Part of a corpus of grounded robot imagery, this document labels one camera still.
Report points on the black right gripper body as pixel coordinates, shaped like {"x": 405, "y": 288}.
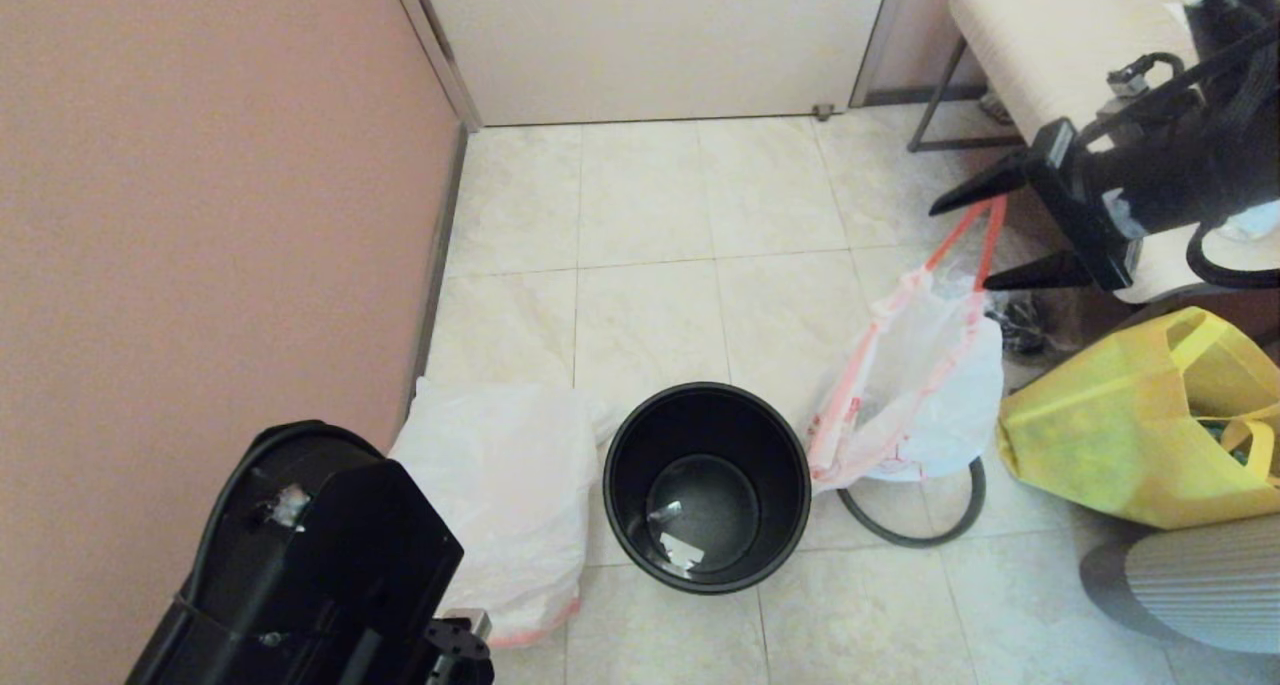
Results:
{"x": 1130, "y": 190}

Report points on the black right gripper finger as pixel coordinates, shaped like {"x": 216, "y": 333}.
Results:
{"x": 1050, "y": 273}
{"x": 990, "y": 187}

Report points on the white trash bag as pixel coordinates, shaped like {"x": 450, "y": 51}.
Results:
{"x": 930, "y": 415}
{"x": 500, "y": 485}

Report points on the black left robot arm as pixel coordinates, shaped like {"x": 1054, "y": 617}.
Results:
{"x": 320, "y": 575}

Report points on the clear plastic bag black contents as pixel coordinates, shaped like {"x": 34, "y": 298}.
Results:
{"x": 1030, "y": 330}

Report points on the yellow fabric tote bag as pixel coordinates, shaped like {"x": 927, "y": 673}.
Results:
{"x": 1100, "y": 435}

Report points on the black round trash bin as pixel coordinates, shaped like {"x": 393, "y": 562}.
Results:
{"x": 640, "y": 435}

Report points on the white folded trash bag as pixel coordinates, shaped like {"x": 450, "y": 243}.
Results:
{"x": 500, "y": 485}

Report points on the beige wooden bench table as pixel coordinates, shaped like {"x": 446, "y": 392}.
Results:
{"x": 960, "y": 146}

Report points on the clear plastic water bottle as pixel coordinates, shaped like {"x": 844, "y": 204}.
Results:
{"x": 1255, "y": 227}

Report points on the beige wood-grain bench top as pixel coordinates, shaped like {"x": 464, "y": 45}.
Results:
{"x": 1010, "y": 25}

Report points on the teal patterned cloth item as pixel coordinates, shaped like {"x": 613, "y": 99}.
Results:
{"x": 1220, "y": 443}

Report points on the grey ribbed round object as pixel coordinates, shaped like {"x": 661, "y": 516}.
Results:
{"x": 1200, "y": 585}

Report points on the white door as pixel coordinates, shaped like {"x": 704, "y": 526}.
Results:
{"x": 650, "y": 45}

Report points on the small silver wrapper scrap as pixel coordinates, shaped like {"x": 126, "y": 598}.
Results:
{"x": 666, "y": 511}

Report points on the white paper scrap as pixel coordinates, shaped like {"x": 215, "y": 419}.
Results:
{"x": 683, "y": 553}

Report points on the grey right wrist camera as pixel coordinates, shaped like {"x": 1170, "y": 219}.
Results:
{"x": 1127, "y": 75}

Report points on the beige door frame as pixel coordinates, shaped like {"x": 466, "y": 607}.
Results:
{"x": 440, "y": 55}

